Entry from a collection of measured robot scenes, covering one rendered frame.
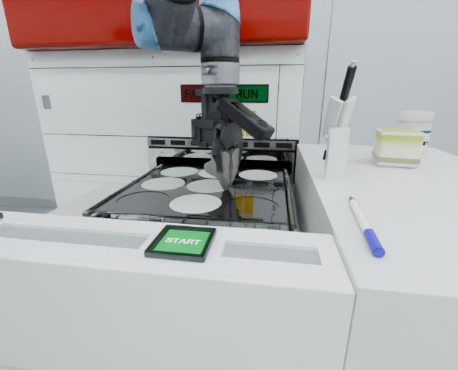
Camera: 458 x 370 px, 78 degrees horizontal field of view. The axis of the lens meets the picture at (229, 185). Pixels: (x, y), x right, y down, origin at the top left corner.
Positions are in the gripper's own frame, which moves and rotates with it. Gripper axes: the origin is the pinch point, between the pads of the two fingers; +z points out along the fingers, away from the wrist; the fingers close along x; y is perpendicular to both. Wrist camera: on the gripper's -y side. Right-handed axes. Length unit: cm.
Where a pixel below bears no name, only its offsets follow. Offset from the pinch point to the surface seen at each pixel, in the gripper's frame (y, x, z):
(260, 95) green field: 6.5, -23.6, -18.3
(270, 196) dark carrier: -9.0, -2.1, 1.3
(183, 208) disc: 1.0, 12.8, 1.3
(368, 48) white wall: 16, -186, -48
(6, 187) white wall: 305, -37, 72
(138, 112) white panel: 38.9, -7.2, -13.3
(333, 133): -21.2, 1.3, -12.8
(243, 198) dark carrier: -5.1, 2.0, 1.4
